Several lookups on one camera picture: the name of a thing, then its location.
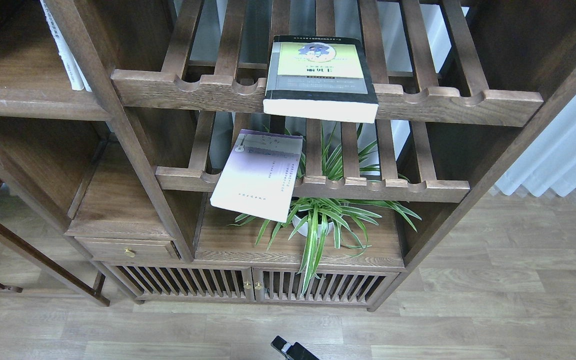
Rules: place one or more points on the white curtain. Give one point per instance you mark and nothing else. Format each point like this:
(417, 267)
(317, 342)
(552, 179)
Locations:
(548, 165)

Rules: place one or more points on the white plant pot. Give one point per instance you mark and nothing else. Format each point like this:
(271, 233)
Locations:
(303, 229)

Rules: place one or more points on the lavender white paperback book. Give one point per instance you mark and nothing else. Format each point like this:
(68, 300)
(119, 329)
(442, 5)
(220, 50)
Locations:
(259, 176)

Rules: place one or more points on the brass drawer knob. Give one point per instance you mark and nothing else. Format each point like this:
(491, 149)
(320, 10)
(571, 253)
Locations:
(130, 252)

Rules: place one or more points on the green and black thick book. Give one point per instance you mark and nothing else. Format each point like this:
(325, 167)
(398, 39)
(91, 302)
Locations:
(320, 77)

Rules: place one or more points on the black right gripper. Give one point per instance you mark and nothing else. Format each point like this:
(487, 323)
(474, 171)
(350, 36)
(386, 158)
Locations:
(292, 351)

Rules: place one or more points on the white upright book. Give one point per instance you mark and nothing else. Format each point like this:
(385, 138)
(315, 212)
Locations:
(86, 85)
(70, 64)

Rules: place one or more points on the dark wooden bookshelf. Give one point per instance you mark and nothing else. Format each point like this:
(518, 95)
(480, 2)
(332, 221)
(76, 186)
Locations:
(127, 165)

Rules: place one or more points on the spider plant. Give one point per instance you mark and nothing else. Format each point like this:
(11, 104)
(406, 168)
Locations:
(335, 214)

